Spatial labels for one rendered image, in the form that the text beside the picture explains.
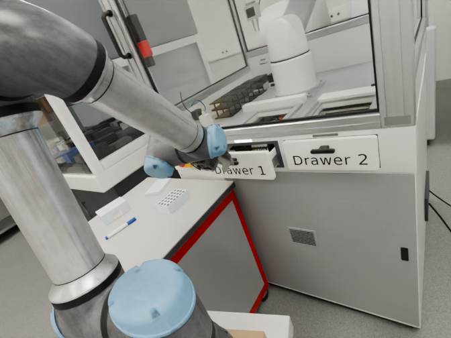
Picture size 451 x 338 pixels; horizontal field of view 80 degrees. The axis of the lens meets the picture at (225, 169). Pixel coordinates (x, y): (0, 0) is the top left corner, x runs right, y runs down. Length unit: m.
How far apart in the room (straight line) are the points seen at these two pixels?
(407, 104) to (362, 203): 0.36
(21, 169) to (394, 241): 1.05
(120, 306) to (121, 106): 0.29
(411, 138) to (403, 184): 0.15
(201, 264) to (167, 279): 0.66
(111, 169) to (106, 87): 1.18
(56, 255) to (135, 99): 0.27
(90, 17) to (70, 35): 1.31
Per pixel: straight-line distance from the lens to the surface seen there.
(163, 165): 0.67
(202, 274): 1.11
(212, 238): 1.11
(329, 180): 1.00
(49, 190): 0.47
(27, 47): 0.39
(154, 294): 0.43
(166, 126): 0.51
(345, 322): 1.53
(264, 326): 0.65
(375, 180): 0.96
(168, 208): 1.12
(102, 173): 1.57
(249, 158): 0.96
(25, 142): 0.47
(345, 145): 0.89
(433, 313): 1.59
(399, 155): 0.91
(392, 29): 0.80
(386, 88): 0.84
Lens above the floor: 1.30
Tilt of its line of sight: 24 degrees down
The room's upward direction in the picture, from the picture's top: 20 degrees counter-clockwise
